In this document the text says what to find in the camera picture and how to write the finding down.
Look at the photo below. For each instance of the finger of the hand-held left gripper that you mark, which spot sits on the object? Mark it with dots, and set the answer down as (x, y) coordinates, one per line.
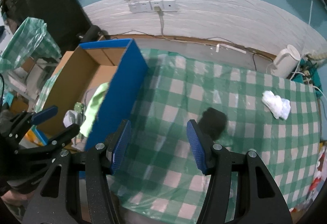
(63, 134)
(44, 114)

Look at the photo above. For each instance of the yellow packet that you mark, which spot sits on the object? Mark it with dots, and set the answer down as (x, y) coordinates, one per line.
(35, 136)

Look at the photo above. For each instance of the light green cloth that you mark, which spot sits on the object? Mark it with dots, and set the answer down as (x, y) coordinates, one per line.
(93, 109)

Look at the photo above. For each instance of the white wall socket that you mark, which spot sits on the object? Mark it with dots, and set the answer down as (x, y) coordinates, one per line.
(170, 5)
(133, 7)
(155, 4)
(144, 6)

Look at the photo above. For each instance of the white plastic packet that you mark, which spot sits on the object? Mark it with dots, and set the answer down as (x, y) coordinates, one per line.
(69, 117)

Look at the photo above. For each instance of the cardboard box with blue edge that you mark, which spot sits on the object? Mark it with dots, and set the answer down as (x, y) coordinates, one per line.
(63, 81)

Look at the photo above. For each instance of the grey metal rack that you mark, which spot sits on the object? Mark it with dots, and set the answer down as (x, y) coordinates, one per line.
(23, 78)

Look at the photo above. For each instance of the green checked plastic sheet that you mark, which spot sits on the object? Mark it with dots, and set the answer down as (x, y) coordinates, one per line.
(28, 42)
(49, 88)

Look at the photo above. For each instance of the black cloth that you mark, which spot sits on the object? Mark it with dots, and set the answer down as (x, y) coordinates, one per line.
(213, 122)

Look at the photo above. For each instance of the white plastic strip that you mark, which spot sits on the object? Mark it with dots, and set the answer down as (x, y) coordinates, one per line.
(230, 48)

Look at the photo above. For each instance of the white electric kettle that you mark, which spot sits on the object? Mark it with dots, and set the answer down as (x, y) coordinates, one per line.
(284, 60)

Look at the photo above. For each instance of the green bubble wrap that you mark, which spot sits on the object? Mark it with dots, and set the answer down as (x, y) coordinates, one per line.
(78, 109)

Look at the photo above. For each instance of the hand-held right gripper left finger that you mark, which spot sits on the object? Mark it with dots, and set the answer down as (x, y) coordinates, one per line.
(121, 147)

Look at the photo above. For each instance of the red white printed bag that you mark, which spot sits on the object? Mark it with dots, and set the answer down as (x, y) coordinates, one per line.
(316, 178)

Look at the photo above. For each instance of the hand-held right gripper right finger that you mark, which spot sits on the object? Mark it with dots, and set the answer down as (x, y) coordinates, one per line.
(196, 147)

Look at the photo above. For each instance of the grey cloth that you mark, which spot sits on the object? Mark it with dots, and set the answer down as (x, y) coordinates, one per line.
(88, 95)

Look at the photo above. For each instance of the green checked tablecloth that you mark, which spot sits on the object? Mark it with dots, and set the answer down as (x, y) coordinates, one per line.
(178, 91)

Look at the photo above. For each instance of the white crumpled cloth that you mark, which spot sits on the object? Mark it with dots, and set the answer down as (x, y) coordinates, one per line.
(276, 105)

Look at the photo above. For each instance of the black cylindrical device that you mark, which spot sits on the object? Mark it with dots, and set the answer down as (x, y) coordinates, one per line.
(90, 33)

